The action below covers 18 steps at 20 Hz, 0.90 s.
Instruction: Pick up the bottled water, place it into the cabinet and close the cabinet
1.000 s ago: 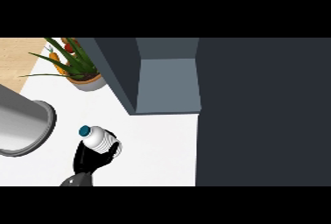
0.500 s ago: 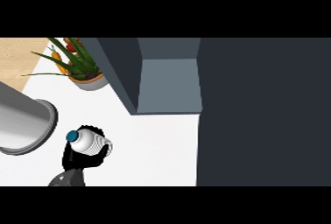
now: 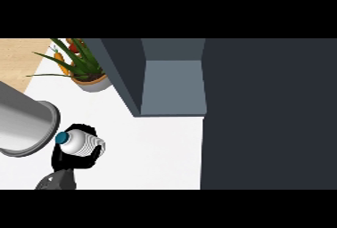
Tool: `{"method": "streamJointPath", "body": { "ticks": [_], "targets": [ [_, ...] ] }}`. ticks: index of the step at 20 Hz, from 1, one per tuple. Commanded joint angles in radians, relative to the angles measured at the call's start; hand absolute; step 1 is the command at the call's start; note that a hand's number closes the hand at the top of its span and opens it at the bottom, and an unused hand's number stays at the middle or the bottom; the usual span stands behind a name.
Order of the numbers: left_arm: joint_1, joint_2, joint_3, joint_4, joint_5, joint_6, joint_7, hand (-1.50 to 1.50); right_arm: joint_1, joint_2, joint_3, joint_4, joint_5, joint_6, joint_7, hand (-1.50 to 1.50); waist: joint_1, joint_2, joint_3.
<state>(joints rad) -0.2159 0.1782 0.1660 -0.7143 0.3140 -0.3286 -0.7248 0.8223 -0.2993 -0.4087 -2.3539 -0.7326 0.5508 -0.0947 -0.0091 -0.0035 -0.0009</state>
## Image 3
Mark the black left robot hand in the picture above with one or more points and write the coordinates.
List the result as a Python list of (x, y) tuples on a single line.
[(70, 161)]

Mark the white bottle with blue cap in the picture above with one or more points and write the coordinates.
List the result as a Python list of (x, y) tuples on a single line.
[(82, 143)]

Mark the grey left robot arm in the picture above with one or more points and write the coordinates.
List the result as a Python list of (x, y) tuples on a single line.
[(58, 180)]

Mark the dark grey cabinet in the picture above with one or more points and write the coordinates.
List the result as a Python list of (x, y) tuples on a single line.
[(161, 86)]

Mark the green potted plant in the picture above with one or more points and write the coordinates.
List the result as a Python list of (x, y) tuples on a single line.
[(85, 68)]

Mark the orange carrot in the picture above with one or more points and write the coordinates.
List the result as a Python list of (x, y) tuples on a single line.
[(61, 63)]

